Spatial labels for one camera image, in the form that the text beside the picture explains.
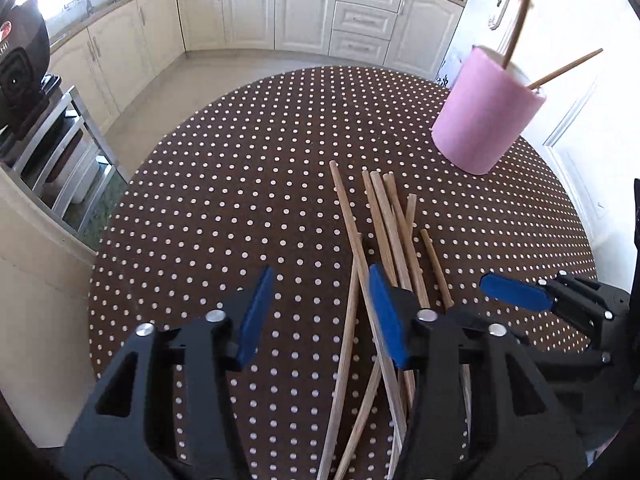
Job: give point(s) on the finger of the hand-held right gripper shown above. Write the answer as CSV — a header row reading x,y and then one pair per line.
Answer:
x,y
515,292
575,362

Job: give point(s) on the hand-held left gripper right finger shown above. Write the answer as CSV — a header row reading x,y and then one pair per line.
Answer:
x,y
387,315

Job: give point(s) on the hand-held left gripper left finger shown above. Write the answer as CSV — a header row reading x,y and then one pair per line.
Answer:
x,y
255,310

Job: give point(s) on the bunch of wooden chopsticks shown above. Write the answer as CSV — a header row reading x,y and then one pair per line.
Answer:
x,y
386,210

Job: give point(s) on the pink cup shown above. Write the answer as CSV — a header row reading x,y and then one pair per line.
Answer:
x,y
480,115

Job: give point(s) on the single wooden chopstick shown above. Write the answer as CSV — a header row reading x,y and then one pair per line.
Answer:
x,y
565,69
522,15

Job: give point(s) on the brown polka-dot tablecloth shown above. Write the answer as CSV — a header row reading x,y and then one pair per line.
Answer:
x,y
225,210

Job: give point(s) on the metal storage rack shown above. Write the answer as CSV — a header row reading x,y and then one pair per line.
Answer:
x,y
75,170

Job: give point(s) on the white door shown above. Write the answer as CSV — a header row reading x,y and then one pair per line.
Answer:
x,y
575,20

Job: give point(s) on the cream kitchen base cabinets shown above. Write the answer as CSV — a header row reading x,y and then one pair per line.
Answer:
x,y
250,10

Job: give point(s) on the black air fryer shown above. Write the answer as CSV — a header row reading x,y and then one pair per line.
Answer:
x,y
22,60

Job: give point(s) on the kitchen faucet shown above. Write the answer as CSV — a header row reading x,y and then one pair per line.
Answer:
x,y
87,2

